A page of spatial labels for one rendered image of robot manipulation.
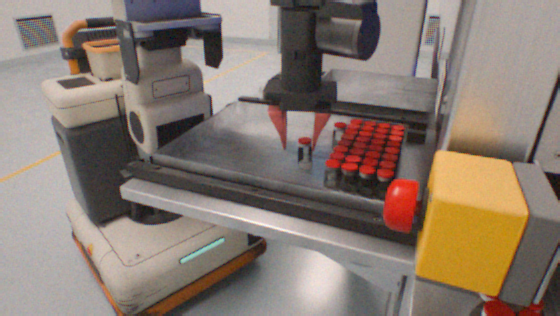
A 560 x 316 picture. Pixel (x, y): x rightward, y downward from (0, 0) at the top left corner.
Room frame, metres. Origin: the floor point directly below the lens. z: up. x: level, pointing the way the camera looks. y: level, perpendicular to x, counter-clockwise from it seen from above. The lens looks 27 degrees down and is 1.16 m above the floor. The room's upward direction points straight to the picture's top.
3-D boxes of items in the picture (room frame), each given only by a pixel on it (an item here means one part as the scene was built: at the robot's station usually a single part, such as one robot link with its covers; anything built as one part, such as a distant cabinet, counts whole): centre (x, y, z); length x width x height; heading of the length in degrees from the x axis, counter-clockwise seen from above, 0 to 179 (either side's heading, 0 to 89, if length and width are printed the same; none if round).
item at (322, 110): (0.50, -0.04, 0.95); 0.07 x 0.07 x 0.09; 83
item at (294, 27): (0.50, -0.04, 1.09); 0.07 x 0.06 x 0.07; 49
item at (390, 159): (0.47, -0.17, 0.90); 0.18 x 0.02 x 0.05; 158
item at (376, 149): (0.48, -0.15, 0.90); 0.18 x 0.02 x 0.05; 158
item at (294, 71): (0.50, -0.03, 1.02); 0.10 x 0.07 x 0.07; 83
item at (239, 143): (0.53, -0.02, 0.90); 0.34 x 0.26 x 0.04; 68
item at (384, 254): (0.67, -0.13, 0.87); 0.70 x 0.48 x 0.02; 158
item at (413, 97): (0.80, -0.26, 0.90); 0.34 x 0.26 x 0.04; 68
